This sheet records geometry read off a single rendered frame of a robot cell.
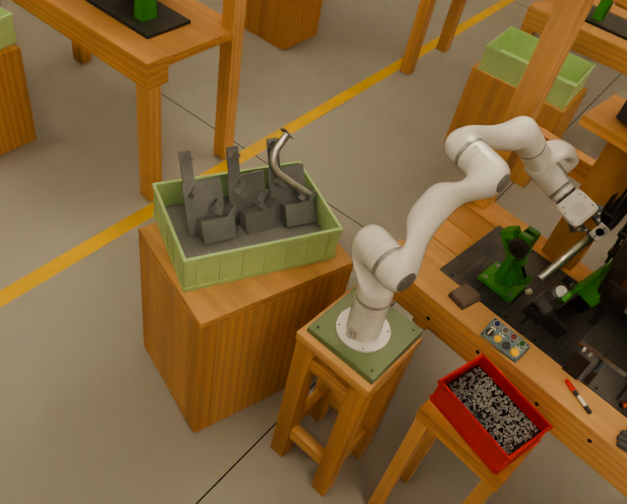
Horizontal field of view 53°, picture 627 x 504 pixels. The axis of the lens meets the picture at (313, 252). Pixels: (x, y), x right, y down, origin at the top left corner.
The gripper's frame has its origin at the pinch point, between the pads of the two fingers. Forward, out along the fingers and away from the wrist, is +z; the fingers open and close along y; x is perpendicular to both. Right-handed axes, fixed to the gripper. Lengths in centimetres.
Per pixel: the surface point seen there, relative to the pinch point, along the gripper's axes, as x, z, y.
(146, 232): -3, -104, -124
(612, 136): -1.5, -20.8, 23.1
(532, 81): 19, -54, 21
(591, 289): -1.6, 13.6, -13.9
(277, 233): 12, -73, -87
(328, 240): 9, -57, -73
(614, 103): 12.5, -28.9, 34.5
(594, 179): 22.5, -12.5, 14.9
